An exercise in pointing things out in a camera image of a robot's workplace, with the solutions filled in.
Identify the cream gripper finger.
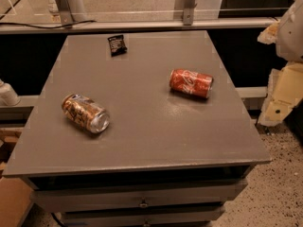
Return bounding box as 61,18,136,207
258,62,303,127
258,22,279,44

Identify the orange soda can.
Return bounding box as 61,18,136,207
62,94,110,134

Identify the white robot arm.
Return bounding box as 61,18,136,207
258,0,303,127

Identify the red cola can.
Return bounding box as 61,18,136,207
169,69,213,99

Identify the grey drawer cabinet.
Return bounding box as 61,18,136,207
4,31,270,227

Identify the black snack packet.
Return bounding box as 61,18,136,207
108,35,127,57

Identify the white pipe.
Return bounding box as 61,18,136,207
0,79,20,106

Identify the cardboard box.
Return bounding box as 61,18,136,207
0,177,32,227

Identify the metal railing frame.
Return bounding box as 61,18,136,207
0,0,294,34

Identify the black cable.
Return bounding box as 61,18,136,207
0,19,97,29

